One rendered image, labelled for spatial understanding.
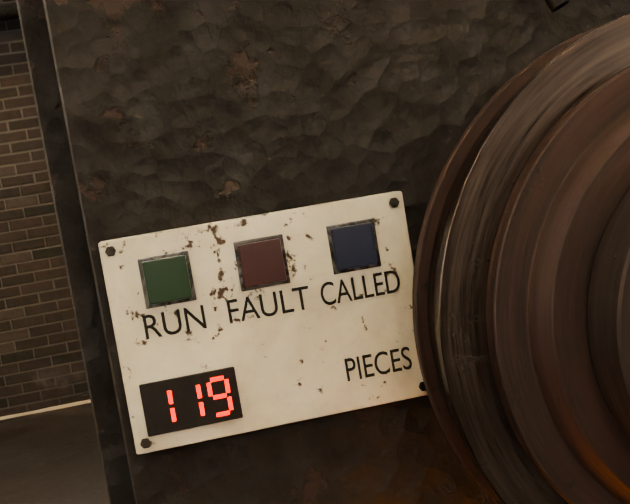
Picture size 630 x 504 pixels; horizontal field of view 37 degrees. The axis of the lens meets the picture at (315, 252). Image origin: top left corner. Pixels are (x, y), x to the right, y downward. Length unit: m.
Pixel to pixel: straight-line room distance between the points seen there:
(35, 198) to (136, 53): 6.00
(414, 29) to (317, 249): 0.21
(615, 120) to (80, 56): 0.43
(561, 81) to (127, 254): 0.37
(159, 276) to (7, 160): 6.07
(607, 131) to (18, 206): 6.25
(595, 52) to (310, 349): 0.33
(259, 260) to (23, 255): 6.06
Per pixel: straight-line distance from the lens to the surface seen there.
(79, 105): 0.81
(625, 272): 0.65
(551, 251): 0.68
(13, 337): 6.88
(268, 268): 0.79
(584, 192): 0.69
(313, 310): 0.80
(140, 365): 0.80
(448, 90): 0.85
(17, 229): 6.82
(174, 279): 0.79
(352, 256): 0.80
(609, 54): 0.74
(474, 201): 0.69
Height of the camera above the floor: 1.26
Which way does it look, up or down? 4 degrees down
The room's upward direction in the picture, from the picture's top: 9 degrees counter-clockwise
